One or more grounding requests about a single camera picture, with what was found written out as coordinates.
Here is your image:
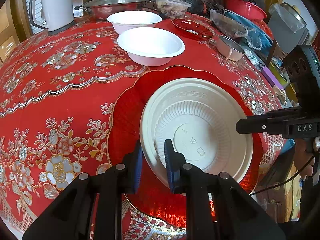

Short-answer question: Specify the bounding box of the cream plastic lid plate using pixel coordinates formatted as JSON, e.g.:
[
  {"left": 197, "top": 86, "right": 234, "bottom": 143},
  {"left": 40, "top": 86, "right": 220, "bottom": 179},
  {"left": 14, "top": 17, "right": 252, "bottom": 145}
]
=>
[{"left": 140, "top": 78, "right": 253, "bottom": 186}]

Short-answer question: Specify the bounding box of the steel pot with lid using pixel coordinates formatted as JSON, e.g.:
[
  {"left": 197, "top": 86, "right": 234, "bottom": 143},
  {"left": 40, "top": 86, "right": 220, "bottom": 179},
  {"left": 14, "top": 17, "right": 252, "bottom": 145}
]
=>
[{"left": 74, "top": 0, "right": 154, "bottom": 21}]

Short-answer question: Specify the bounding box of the purple box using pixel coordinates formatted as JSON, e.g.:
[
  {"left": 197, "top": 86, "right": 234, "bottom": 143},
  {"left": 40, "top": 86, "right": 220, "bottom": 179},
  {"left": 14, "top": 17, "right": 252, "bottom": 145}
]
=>
[{"left": 261, "top": 67, "right": 283, "bottom": 89}]

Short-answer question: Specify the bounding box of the clear bag with food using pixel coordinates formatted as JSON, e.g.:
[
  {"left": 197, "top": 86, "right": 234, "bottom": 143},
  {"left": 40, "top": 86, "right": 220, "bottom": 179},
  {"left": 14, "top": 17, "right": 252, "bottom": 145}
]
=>
[{"left": 210, "top": 9, "right": 262, "bottom": 50}]

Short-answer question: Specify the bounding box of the blue plastic bag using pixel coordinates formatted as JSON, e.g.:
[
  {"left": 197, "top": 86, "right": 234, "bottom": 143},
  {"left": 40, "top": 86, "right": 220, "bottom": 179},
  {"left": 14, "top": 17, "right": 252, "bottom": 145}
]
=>
[{"left": 224, "top": 9, "right": 273, "bottom": 53}]

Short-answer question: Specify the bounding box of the red plastic basin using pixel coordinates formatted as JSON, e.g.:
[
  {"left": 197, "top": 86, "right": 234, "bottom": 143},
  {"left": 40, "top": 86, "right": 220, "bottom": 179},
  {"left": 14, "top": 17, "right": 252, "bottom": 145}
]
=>
[{"left": 223, "top": 0, "right": 267, "bottom": 20}]

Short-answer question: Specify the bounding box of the small red glass dish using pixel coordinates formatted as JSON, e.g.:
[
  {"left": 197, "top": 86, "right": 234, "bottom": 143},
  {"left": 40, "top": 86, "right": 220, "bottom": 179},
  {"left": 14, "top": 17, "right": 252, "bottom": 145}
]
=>
[{"left": 171, "top": 18, "right": 213, "bottom": 40}]

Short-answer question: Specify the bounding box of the black plastic bag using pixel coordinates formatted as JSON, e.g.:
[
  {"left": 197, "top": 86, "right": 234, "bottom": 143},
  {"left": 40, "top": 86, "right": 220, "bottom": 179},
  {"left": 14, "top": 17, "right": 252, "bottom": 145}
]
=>
[{"left": 180, "top": 0, "right": 225, "bottom": 18}]

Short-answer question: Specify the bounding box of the person's right hand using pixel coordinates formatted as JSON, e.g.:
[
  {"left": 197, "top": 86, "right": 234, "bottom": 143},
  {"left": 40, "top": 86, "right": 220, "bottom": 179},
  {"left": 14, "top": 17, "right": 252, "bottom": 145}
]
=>
[{"left": 293, "top": 139, "right": 315, "bottom": 180}]

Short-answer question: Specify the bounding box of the large red glass plate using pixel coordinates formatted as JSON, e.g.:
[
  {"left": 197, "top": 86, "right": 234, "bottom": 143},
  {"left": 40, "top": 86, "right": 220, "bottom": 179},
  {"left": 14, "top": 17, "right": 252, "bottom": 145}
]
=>
[{"left": 108, "top": 66, "right": 252, "bottom": 228}]

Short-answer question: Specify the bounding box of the clear plastic food container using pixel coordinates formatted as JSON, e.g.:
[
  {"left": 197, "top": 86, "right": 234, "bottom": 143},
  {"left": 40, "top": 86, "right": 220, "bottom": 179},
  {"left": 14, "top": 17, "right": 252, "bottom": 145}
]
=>
[{"left": 155, "top": 0, "right": 191, "bottom": 19}]

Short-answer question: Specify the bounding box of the white electric kettle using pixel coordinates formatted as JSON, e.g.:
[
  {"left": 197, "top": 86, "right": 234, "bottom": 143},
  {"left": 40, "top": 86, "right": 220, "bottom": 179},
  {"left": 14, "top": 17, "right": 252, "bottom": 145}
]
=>
[{"left": 29, "top": 0, "right": 75, "bottom": 36}]

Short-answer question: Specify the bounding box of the grey appliance in plastic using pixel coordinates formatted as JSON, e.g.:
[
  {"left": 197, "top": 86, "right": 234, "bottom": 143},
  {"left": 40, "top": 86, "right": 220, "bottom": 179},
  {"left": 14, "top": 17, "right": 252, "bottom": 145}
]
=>
[{"left": 267, "top": 2, "right": 310, "bottom": 54}]

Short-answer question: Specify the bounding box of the pink steel cup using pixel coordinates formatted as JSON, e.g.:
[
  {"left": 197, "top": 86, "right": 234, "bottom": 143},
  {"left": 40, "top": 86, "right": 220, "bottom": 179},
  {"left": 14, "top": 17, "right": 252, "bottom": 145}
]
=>
[{"left": 208, "top": 35, "right": 245, "bottom": 62}]

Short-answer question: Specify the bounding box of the white foam bowl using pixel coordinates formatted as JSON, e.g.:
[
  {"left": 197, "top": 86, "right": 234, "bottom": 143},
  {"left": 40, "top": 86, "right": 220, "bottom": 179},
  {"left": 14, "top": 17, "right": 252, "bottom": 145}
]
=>
[
  {"left": 117, "top": 27, "right": 185, "bottom": 67},
  {"left": 107, "top": 10, "right": 162, "bottom": 34}
]

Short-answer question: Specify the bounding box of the red floral tablecloth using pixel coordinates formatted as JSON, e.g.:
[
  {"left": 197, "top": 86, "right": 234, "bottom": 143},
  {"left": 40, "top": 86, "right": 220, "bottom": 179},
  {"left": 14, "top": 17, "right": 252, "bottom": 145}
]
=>
[{"left": 1, "top": 14, "right": 281, "bottom": 239}]

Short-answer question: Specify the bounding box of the yellow steel bowl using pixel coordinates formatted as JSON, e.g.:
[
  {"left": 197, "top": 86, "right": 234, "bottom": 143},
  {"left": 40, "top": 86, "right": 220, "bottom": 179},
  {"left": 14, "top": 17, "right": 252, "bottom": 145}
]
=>
[{"left": 268, "top": 62, "right": 290, "bottom": 88}]

